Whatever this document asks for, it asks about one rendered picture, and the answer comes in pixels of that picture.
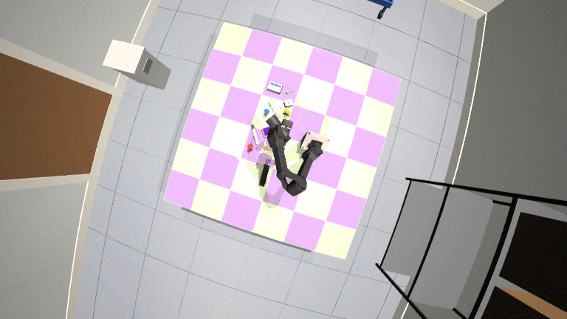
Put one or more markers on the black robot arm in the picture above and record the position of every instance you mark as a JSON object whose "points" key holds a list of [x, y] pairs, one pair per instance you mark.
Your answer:
{"points": [[276, 137]]}

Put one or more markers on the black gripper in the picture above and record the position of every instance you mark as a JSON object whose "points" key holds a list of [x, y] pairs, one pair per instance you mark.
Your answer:
{"points": [[286, 123]]}

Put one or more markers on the beige taped card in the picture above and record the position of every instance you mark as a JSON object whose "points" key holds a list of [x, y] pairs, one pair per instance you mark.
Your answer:
{"points": [[266, 150]]}

